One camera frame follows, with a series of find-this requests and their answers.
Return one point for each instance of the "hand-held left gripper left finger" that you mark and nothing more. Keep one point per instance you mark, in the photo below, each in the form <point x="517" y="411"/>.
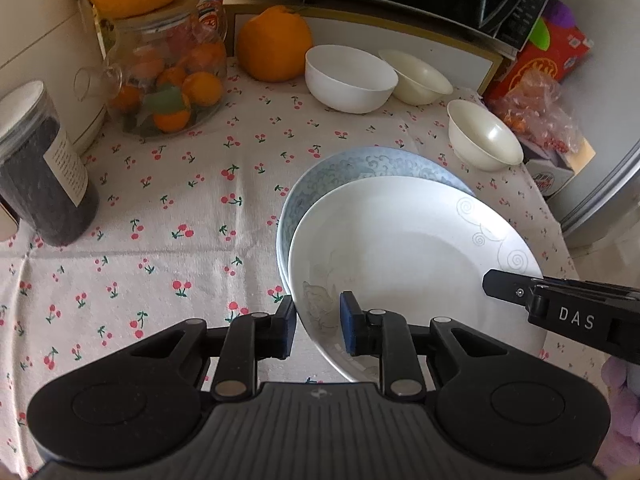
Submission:
<point x="287" y="327"/>

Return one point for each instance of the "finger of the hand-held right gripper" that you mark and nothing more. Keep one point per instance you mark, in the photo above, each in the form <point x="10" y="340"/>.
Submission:
<point x="507" y="286"/>

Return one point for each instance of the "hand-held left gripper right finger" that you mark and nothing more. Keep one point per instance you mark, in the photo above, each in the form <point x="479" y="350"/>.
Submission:
<point x="349" y="325"/>

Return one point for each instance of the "blue patterned plate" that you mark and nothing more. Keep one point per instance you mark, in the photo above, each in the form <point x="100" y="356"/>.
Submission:
<point x="350" y="165"/>
<point x="280" y="255"/>

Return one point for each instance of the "white plate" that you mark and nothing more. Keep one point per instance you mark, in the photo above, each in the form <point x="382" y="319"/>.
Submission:
<point x="400" y="240"/>

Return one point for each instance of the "cream bowl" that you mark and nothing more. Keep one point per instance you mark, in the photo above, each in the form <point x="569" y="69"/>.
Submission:
<point x="420" y="77"/>
<point x="482" y="135"/>

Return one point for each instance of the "white bowl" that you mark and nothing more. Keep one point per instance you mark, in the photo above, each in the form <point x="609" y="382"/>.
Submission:
<point x="350" y="80"/>

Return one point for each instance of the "dark cardboard box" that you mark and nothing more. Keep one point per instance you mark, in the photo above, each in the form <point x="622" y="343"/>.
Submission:
<point x="550" y="175"/>

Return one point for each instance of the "cherry print tablecloth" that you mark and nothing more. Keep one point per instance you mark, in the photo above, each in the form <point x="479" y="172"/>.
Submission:
<point x="175" y="220"/>

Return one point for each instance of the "grey refrigerator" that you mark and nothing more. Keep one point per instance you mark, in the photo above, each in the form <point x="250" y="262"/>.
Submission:
<point x="610" y="160"/>

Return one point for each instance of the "clear plastic bag of oranges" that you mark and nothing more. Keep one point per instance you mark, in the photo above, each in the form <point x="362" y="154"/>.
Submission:
<point x="540" y="110"/>

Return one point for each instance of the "red cardboard box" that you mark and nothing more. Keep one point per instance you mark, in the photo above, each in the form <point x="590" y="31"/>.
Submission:
<point x="565" y="50"/>

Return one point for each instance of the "green toy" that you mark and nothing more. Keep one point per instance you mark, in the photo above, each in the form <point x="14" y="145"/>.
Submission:
<point x="540" y="35"/>

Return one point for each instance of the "pile of small oranges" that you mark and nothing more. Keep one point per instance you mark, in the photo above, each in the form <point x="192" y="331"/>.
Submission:
<point x="200" y="87"/>

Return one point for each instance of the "clear jar of dark contents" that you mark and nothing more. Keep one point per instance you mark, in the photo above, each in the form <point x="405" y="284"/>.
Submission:
<point x="30" y="195"/>

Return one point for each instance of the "glass jar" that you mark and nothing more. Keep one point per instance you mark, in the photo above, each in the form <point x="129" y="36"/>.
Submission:
<point x="145" y="32"/>

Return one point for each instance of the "white air fryer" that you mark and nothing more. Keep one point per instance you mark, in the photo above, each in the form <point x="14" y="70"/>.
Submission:
<point x="40" y="45"/>

